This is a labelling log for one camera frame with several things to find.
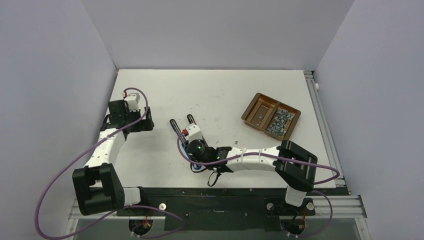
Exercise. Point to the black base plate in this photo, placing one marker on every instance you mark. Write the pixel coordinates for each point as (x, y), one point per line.
(221, 209)

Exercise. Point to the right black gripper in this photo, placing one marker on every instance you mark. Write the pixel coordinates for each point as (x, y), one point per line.
(194, 158)

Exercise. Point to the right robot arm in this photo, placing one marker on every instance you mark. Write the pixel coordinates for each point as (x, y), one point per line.
(300, 178)

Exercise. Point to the aluminium side rail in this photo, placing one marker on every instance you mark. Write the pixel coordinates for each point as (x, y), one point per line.
(329, 145)

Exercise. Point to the brown plastic tray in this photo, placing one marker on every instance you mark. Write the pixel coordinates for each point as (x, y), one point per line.
(260, 111)

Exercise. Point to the blue stapler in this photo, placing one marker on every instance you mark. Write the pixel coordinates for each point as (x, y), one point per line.
(184, 143)

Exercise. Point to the black stapler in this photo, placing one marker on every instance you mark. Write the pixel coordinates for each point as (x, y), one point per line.
(191, 120)

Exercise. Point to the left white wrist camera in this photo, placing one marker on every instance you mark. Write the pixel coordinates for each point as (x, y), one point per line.
(131, 102)

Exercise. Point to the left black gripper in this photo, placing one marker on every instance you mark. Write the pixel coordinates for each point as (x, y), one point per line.
(144, 125)

